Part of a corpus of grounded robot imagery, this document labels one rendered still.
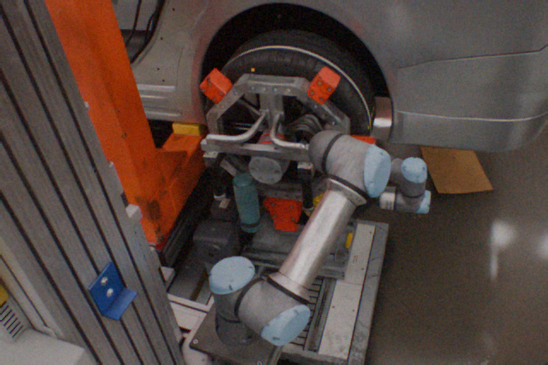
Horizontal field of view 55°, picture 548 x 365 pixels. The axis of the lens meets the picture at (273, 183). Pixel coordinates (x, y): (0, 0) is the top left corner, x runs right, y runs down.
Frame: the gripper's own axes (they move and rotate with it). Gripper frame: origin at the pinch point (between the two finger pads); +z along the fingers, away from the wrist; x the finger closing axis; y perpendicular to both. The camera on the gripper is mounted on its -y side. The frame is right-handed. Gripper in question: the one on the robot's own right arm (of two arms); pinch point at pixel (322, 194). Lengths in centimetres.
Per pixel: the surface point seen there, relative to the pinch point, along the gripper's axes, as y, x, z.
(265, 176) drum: -0.2, -6.2, 22.3
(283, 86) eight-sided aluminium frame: 28.3, -21.4, 16.8
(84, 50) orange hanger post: 56, 8, 68
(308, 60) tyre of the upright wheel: 32.2, -32.9, 10.6
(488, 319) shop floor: -84, -20, -66
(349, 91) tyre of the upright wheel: 21.6, -31.4, -4.1
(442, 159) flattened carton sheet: -85, -127, -40
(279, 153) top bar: 14.6, -2.0, 14.3
